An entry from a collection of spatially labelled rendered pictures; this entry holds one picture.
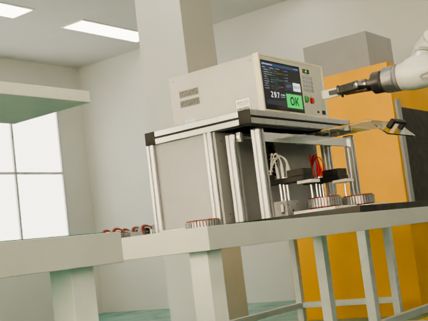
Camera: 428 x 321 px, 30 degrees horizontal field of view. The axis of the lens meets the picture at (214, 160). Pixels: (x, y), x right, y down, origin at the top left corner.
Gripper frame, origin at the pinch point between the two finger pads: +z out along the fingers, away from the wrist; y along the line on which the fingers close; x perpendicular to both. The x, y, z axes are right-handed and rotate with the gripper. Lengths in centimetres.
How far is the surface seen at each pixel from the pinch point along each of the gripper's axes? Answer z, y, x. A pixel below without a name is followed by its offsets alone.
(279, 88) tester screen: 9.9, -17.7, 2.5
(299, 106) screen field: 9.9, -5.5, -2.8
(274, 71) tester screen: 10.0, -19.1, 8.4
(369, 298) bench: 66, 140, -86
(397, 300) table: 111, 273, -102
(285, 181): 8.5, -24.0, -29.8
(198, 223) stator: 18, -61, -41
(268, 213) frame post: 6, -41, -40
